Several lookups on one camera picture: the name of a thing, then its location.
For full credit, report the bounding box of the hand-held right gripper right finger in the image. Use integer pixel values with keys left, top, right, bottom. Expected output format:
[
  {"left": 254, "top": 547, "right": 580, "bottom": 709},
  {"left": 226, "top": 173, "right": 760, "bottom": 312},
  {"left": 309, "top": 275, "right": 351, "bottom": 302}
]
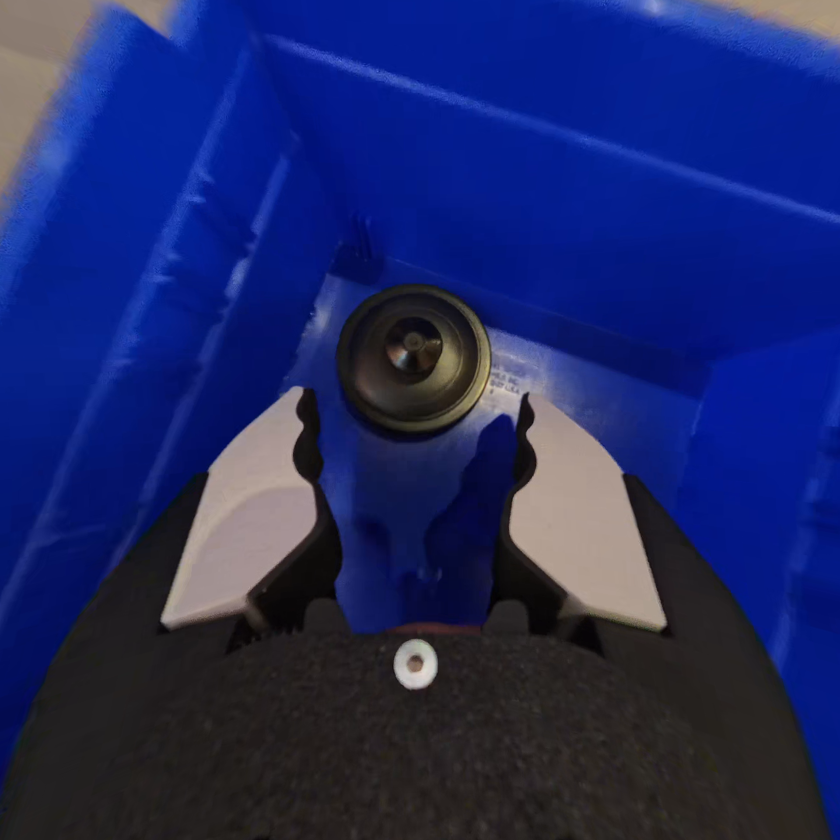
[{"left": 492, "top": 392, "right": 670, "bottom": 637}]

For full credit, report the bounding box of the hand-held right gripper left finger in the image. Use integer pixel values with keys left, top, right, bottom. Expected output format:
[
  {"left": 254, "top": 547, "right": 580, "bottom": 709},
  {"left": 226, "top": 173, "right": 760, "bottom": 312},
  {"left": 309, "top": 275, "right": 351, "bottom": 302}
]
[{"left": 159, "top": 386, "right": 345, "bottom": 634}]

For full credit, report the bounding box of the blue plastic bin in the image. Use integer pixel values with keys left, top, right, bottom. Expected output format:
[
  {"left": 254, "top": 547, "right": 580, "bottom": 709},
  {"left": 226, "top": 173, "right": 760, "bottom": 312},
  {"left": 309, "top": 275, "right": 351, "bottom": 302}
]
[{"left": 0, "top": 0, "right": 840, "bottom": 840}]

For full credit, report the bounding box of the black bottle lid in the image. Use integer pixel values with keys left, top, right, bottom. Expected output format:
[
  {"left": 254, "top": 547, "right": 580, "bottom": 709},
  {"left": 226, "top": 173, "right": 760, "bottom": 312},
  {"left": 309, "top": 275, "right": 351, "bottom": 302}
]
[{"left": 336, "top": 284, "right": 493, "bottom": 439}]

